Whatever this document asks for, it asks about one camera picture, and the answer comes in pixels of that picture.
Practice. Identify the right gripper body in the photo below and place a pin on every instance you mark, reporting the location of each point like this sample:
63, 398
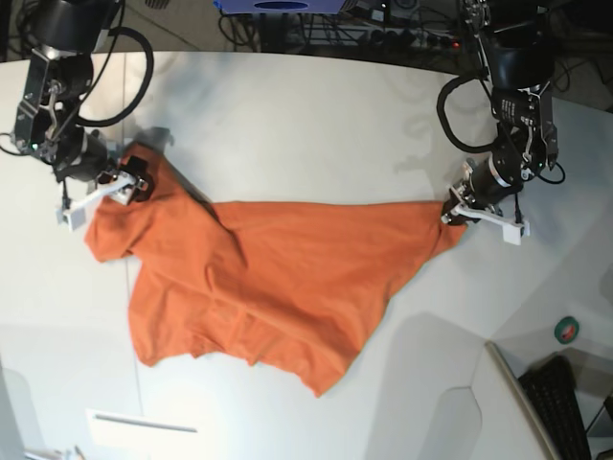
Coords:
82, 156

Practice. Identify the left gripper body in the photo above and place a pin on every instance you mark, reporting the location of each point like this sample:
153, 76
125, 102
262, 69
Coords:
487, 183

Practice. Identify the orange t-shirt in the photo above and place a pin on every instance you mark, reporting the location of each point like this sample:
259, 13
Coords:
297, 286

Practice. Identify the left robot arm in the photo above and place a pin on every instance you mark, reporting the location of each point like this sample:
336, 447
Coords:
512, 57

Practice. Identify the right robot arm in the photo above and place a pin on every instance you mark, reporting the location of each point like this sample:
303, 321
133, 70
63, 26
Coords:
61, 77

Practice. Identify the blue box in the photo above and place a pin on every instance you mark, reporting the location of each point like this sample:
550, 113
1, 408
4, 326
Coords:
280, 6

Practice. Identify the black power strip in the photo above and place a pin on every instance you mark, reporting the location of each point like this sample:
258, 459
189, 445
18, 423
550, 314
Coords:
419, 39

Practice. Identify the green tape roll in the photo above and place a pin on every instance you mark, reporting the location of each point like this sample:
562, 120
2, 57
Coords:
566, 330

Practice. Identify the black keyboard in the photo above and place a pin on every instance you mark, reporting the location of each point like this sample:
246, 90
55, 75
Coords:
551, 390

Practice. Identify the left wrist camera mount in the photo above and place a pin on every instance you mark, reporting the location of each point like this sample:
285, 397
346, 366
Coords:
514, 229

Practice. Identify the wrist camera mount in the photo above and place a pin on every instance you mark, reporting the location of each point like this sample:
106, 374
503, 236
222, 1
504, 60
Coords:
514, 229
73, 212

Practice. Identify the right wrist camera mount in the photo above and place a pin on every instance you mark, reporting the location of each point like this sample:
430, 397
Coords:
73, 212

